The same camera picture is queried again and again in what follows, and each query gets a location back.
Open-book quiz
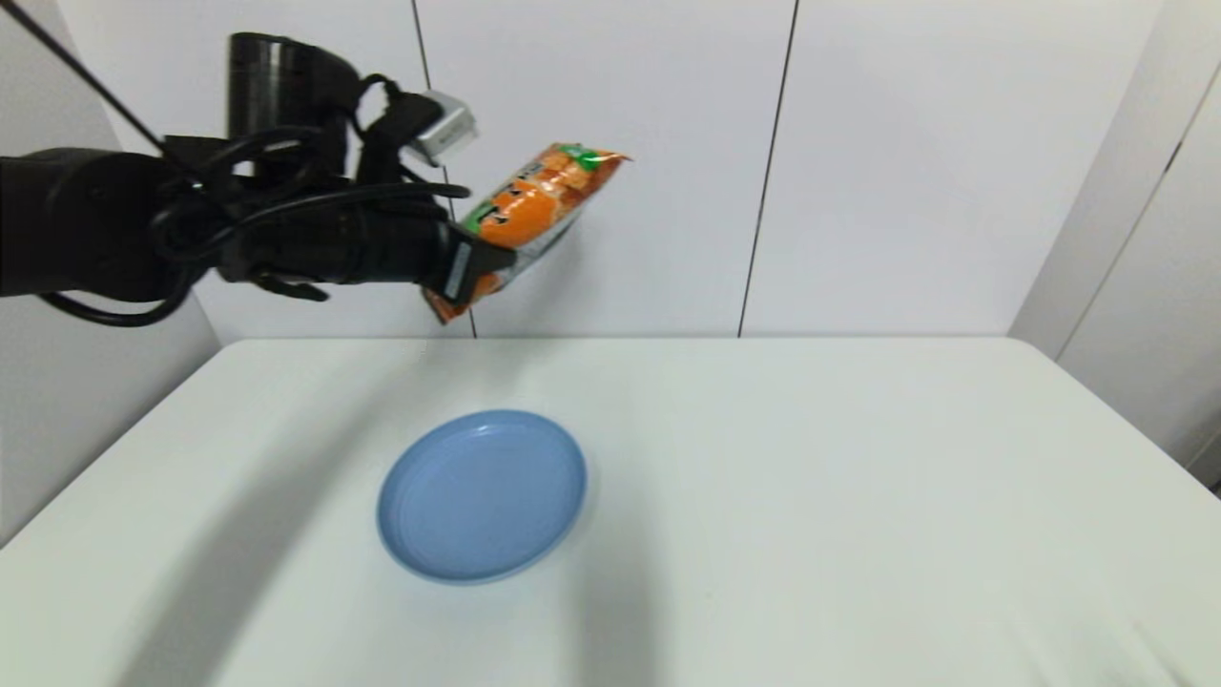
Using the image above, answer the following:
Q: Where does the orange cookie snack bag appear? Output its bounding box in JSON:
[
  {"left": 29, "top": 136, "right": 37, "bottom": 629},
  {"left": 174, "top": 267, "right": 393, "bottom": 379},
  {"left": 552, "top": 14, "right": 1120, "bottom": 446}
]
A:
[{"left": 423, "top": 143, "right": 632, "bottom": 326}]

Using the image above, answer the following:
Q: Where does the blue round plate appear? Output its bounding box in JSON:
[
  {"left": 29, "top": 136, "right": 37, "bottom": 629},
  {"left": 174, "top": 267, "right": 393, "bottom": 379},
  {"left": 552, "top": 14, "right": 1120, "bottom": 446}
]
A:
[{"left": 376, "top": 409, "right": 590, "bottom": 586}]

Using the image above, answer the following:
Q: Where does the looping black arm cable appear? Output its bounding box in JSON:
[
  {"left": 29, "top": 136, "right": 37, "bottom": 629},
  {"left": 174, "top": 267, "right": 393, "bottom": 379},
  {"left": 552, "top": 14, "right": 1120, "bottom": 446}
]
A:
[{"left": 36, "top": 74, "right": 472, "bottom": 329}]

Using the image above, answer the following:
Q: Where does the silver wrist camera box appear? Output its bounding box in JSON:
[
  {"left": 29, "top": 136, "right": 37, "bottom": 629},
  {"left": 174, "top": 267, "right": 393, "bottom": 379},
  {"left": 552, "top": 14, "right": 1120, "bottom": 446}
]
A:
[{"left": 399, "top": 90, "right": 479, "bottom": 169}]

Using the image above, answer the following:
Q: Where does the thin black straight cable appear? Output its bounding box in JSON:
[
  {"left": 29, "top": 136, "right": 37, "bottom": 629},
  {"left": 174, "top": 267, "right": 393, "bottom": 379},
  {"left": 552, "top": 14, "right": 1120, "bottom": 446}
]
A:
[{"left": 0, "top": 0, "right": 168, "bottom": 154}]

